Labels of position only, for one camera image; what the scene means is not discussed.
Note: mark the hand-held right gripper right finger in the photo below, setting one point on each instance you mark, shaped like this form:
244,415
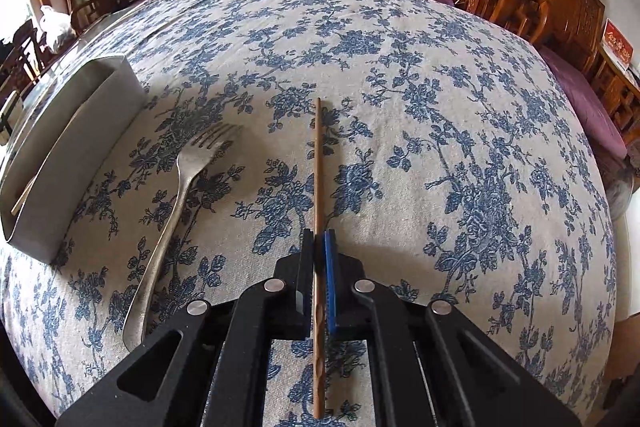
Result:
331,282

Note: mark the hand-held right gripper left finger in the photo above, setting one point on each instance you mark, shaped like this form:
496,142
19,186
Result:
306,277

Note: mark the brown wooden chopstick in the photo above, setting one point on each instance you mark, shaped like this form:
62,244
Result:
318,167
22,197

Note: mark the metal tray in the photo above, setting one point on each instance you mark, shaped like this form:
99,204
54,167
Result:
85,142

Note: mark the metal fork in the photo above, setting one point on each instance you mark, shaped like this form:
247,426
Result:
170,212

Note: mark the blue floral tablecloth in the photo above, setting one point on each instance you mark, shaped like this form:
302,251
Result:
425,132

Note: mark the wooden cabinet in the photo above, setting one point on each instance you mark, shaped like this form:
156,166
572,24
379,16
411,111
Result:
612,92

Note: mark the white plastic bag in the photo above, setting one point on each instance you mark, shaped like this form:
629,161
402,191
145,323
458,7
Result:
56,29

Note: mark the dark wooden chair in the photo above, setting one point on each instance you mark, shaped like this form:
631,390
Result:
22,52

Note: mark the red booklet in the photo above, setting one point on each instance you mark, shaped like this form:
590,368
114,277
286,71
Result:
616,44

